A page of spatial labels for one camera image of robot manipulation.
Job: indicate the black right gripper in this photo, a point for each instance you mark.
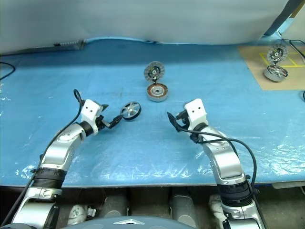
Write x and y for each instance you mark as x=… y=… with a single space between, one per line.
x=183 y=119

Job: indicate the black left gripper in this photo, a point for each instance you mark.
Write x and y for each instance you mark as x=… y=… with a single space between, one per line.
x=102 y=121

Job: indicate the grey motor stator housing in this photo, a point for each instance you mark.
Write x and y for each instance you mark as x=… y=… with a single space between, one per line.
x=157 y=91

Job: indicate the finned grey motor cover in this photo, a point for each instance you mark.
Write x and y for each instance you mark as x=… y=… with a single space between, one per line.
x=276 y=53
x=154 y=70

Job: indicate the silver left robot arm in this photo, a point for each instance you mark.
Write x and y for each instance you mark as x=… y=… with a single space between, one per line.
x=59 y=152

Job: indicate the grey motor housing with rotor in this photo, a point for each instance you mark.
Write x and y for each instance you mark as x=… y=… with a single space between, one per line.
x=275 y=72

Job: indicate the blue table mat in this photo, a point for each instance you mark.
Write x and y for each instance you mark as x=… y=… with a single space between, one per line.
x=202 y=71

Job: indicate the grey power strip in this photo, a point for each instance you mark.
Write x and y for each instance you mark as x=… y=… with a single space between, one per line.
x=71 y=44

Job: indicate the grey rounded cylinder shape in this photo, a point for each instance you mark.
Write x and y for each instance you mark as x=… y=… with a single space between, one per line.
x=116 y=202
x=183 y=207

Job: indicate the white mottled rounded object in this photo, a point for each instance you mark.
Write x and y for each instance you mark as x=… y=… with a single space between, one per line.
x=77 y=214
x=215 y=206

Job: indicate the brown cardboard sheet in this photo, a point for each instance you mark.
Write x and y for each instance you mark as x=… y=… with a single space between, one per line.
x=257 y=78

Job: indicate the small white black clip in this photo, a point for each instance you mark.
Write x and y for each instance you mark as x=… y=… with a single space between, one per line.
x=91 y=211

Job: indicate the white backdrop sheet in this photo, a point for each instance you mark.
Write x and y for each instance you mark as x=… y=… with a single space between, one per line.
x=143 y=19

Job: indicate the grey robot torso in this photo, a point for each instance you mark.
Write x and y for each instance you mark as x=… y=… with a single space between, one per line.
x=107 y=223

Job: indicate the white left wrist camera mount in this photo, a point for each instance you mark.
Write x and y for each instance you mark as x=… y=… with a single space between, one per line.
x=90 y=108

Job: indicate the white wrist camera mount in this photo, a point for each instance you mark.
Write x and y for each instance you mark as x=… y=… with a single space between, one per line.
x=196 y=109
x=90 y=108

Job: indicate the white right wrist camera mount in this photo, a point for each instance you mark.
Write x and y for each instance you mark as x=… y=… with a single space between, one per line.
x=196 y=109

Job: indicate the dark blue slanted post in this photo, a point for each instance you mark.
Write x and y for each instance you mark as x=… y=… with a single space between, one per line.
x=276 y=19

